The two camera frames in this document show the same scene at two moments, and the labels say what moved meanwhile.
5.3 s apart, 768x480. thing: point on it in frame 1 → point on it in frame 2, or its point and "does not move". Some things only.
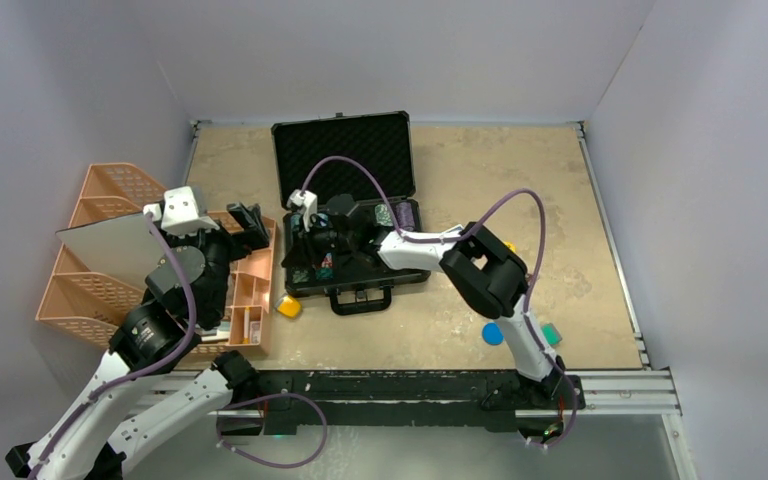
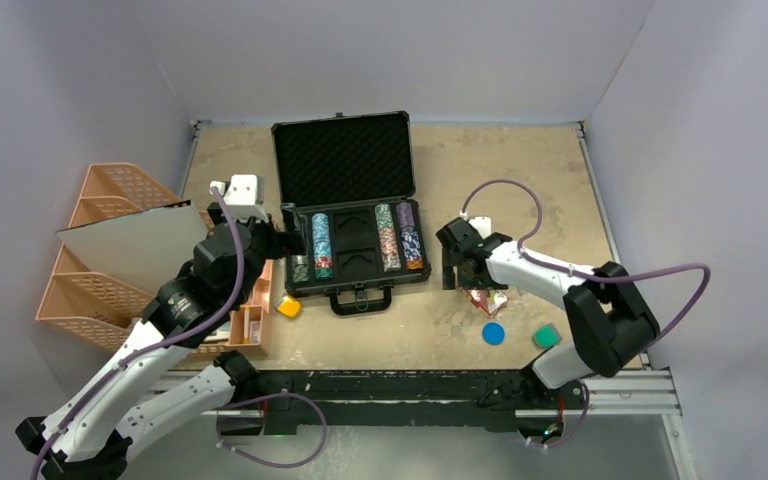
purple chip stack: x=405 y=215 does not move
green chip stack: x=382 y=215 does not move
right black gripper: x=315 y=224 → x=451 y=262
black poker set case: x=348 y=185 does not move
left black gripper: x=255 y=233 → x=291 y=241
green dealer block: x=550 y=333 does not move
